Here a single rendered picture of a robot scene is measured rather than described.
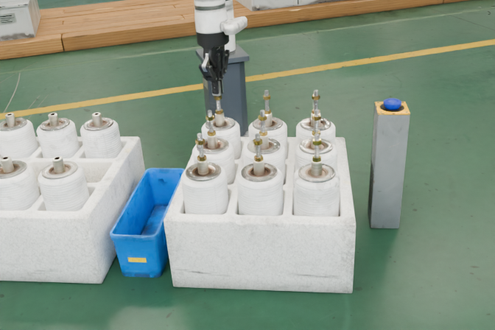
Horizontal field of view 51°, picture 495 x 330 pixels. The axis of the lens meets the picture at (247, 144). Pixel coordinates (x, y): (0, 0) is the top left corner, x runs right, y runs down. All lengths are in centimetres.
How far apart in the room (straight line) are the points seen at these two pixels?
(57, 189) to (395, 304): 74
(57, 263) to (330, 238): 60
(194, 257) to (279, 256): 18
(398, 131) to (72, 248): 77
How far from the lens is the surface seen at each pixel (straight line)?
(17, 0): 318
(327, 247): 108
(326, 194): 105
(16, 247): 127
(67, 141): 142
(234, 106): 171
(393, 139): 123
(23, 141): 147
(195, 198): 108
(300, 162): 116
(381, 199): 131
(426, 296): 119
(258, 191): 105
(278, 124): 128
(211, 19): 118
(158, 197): 145
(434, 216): 143
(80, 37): 306
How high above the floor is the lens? 79
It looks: 27 degrees down
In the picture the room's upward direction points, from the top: 3 degrees counter-clockwise
